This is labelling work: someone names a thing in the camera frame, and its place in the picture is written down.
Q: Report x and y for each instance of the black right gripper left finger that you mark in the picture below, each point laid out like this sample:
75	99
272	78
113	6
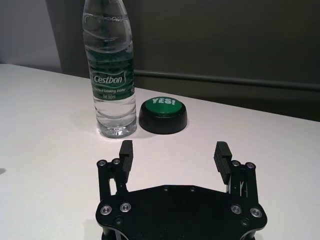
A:
126	162

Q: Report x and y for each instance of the clear water bottle green label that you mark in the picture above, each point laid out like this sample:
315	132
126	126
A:
110	75

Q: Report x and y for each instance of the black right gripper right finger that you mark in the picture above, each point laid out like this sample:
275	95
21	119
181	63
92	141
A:
223	162

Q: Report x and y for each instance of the green YES push button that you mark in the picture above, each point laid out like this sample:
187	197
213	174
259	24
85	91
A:
163	115

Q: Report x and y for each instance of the dark horizontal rail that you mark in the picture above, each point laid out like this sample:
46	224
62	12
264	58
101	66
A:
225	80

